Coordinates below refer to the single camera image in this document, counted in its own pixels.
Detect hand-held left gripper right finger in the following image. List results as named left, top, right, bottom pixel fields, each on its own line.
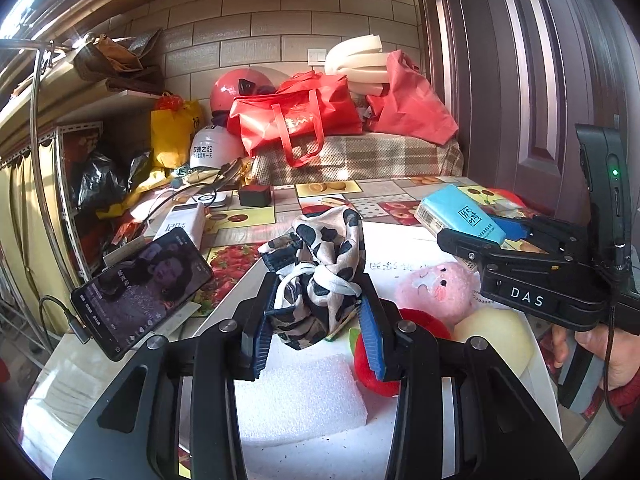
left=357, top=292, right=581, bottom=480

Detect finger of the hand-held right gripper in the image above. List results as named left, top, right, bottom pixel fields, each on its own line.
left=492, top=214, right=592, bottom=262
left=436, top=226, right=507, bottom=264

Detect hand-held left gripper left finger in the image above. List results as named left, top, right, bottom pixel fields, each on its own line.
left=52, top=271, right=281, bottom=480

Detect yellow sponge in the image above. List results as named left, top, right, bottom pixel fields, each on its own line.
left=325, top=322, right=362, bottom=344

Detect blue tissue packet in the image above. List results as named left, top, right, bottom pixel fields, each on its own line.
left=414, top=184, right=509, bottom=248

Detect white foam block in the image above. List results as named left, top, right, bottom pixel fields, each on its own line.
left=234, top=354, right=369, bottom=449

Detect cow print cloth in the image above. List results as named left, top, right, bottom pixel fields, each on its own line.
left=257, top=206, right=367, bottom=352

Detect person's right forearm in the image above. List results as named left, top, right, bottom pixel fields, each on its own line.
left=590, top=377, right=640, bottom=425

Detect pale yellow soft pad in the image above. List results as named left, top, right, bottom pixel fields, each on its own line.
left=452, top=307, right=536, bottom=377

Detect person's right hand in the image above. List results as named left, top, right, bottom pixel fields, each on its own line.
left=551, top=325, right=640, bottom=392

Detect red printed plastic bag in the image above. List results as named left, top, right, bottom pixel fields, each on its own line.
left=486, top=187, right=527, bottom=209

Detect red apple plush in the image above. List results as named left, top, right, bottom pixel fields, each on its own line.
left=350, top=308, right=454, bottom=397

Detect pink plush toy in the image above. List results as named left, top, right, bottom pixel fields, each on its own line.
left=395, top=261, right=482, bottom=332

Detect white foam board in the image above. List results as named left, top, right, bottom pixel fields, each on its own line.
left=190, top=220, right=564, bottom=480

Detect fruit print tablecloth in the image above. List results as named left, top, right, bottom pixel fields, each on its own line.
left=189, top=175, right=527, bottom=322

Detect plaid cloth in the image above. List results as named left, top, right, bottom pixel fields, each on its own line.
left=249, top=134, right=464, bottom=187

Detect black smartphone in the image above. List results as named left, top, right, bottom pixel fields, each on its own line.
left=70, top=227, right=214, bottom=362

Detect white power bank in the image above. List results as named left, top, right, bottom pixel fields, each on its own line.
left=144, top=203, right=207, bottom=249

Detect brown wooden door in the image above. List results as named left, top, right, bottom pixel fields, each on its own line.
left=414, top=0, right=640, bottom=222

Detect small black box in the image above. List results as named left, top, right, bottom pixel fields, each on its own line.
left=238, top=184, right=274, bottom=207

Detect white charging pad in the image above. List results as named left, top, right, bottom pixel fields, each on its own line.
left=192, top=192, right=231, bottom=210

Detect coral plastic bag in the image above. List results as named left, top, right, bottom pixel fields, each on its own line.
left=367, top=49, right=460, bottom=144

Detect white helmet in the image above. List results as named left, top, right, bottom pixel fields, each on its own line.
left=191, top=124, right=247, bottom=172

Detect cream foam roll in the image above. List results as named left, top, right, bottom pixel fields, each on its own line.
left=324, top=34, right=392, bottom=97

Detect red tote bag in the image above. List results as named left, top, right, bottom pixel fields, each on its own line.
left=227, top=70, right=364, bottom=169

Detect black plastic bag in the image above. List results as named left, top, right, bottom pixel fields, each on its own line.
left=74, top=149, right=152, bottom=212

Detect yellow bag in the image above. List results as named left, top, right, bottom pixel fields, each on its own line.
left=150, top=92, right=205, bottom=169

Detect pink helmet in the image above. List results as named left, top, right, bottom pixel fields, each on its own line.
left=209, top=67, right=277, bottom=124

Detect yellow curtain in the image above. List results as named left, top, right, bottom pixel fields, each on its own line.
left=0, top=141, right=77, bottom=335

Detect metal rack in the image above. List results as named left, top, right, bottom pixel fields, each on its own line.
left=0, top=37, right=108, bottom=351

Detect brown paper bags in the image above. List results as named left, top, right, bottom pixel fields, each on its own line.
left=72, top=27, right=164, bottom=94

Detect black charging cable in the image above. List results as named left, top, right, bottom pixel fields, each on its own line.
left=38, top=295, right=92, bottom=344

